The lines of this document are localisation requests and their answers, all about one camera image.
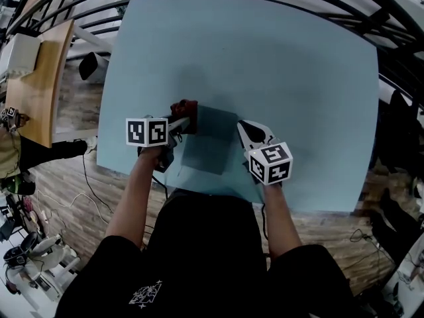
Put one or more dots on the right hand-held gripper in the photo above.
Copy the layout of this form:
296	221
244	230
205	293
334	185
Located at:
271	164

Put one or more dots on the person's left forearm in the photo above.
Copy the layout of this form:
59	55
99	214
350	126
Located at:
132	194

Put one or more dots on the black garment on chair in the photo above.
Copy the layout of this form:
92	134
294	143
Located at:
397	134

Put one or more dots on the grey-green pad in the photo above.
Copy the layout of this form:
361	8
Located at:
212	144

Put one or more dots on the black metal railing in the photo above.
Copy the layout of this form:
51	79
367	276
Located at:
402	12

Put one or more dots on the wooden table with white legs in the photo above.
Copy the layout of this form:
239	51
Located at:
36	94

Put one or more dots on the grey bin with black bag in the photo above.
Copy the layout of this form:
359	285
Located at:
87	66

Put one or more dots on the person's black t-shirt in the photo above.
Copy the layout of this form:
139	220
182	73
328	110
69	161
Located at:
205	243

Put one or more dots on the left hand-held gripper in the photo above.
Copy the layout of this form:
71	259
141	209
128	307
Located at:
145	131

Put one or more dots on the person's right forearm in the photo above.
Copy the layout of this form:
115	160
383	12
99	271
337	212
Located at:
278	217

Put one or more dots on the white box appliance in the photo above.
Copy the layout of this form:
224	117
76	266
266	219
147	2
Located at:
23	55

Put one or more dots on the red-brown cloth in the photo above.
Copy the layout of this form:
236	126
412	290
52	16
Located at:
185	108

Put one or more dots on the white metal frame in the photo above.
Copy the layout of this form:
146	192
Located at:
49	267

